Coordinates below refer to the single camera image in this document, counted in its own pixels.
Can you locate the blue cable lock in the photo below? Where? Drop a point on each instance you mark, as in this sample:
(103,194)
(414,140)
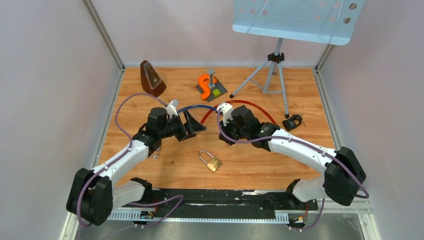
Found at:
(195,107)

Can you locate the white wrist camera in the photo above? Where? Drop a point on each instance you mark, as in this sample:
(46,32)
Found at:
(226,110)
(171,108)

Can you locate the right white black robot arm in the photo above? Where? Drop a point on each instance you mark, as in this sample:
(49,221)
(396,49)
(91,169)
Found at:
(342,176)

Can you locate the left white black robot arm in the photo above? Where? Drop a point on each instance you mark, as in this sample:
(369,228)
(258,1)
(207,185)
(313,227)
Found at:
(94,193)

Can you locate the brass padlock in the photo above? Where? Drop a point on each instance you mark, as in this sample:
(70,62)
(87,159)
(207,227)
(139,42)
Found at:
(213,164)

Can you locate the red cable lock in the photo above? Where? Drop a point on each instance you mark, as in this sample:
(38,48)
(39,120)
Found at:
(242,102)

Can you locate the orange S block toy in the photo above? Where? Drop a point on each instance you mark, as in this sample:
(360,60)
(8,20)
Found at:
(209,87)

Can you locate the brown wooden metronome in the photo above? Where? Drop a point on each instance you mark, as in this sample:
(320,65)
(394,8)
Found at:
(151,82)

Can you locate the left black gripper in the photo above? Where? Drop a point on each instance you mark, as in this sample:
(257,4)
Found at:
(192,126)

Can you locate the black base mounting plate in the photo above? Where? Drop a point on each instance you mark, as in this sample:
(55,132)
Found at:
(225,203)

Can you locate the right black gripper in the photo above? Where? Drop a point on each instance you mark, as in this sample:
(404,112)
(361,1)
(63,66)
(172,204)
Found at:
(224,129)

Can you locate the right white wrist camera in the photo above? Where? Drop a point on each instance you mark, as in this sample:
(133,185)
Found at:
(226,110)

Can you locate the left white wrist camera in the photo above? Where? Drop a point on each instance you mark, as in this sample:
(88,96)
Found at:
(171,108)

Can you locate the small black padlock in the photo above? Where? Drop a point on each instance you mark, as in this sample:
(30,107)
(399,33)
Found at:
(292,122)

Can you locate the light blue music stand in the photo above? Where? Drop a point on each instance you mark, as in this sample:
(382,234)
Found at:
(329,22)

